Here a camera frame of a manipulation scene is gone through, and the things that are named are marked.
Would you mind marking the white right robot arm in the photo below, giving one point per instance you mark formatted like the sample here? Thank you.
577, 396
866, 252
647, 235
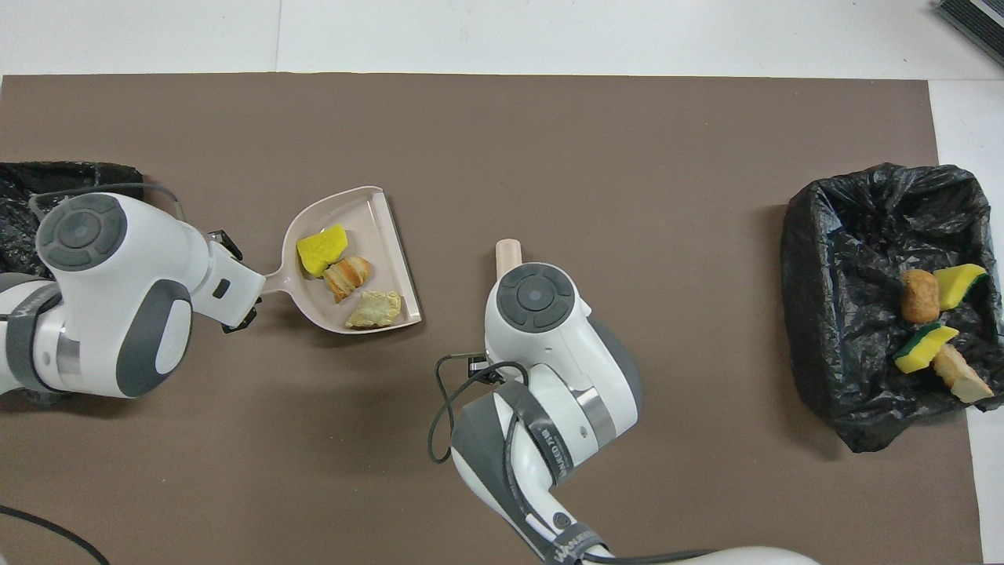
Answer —
565, 377

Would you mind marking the beige plastic dustpan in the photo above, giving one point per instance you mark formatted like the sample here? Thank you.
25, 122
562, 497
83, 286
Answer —
376, 235

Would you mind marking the beige brush with black bristles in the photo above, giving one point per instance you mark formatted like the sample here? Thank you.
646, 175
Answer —
508, 253

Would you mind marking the bin lined with black bag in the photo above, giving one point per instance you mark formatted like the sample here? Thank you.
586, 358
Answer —
847, 314

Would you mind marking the wedge yellow sponge piece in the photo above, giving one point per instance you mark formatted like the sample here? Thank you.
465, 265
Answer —
958, 286

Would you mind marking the notched yellow green sponge piece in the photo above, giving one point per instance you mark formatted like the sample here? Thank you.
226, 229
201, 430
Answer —
922, 351

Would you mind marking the brown table mat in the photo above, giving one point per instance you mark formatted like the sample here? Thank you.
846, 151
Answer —
549, 157

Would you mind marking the brown cork piece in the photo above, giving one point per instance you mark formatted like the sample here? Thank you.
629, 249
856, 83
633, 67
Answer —
919, 297

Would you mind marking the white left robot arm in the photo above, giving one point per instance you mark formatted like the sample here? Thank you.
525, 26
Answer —
118, 298

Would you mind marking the dark grey ribbed device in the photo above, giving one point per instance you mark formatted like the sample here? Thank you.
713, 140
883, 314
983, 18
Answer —
976, 23

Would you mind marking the pink bin with black bag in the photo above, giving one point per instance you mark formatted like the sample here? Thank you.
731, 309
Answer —
20, 204

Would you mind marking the tan foam chunk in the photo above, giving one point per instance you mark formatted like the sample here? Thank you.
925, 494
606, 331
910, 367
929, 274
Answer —
963, 380
375, 311
347, 276

